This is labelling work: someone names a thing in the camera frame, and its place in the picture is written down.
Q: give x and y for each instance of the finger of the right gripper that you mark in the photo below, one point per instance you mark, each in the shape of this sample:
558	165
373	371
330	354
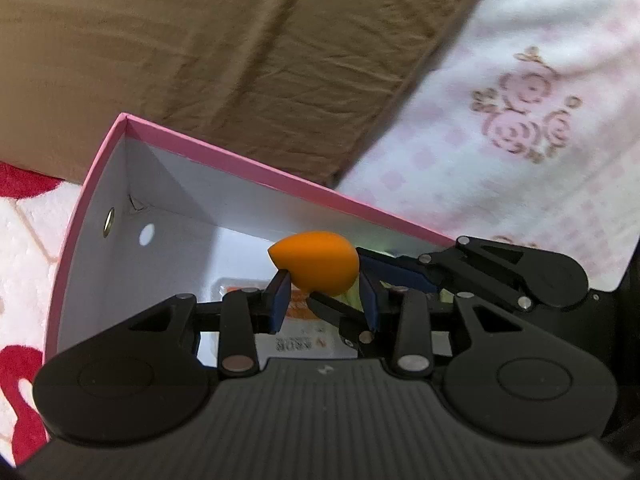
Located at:
351	323

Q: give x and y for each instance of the brown embroidered pillow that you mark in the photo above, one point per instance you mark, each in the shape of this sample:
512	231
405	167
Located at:
301	85

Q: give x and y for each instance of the pink cardboard box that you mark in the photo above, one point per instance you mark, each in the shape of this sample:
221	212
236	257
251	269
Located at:
162	214

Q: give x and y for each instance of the white red bear blanket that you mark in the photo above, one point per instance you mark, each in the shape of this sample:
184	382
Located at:
35	211

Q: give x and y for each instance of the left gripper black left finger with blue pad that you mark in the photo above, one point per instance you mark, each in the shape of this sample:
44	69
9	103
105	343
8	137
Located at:
155	371

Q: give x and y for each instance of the green yarn ball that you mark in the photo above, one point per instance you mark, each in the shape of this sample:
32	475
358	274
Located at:
352	294

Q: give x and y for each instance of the clear plastic box orange label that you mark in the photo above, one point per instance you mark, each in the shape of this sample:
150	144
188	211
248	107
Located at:
302	335

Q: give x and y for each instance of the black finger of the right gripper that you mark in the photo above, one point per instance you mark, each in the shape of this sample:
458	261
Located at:
510	276

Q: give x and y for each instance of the orange makeup sponge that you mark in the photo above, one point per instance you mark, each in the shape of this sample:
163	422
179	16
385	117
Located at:
318	261

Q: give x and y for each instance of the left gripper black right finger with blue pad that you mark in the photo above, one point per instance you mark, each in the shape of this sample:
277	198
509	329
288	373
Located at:
505	376

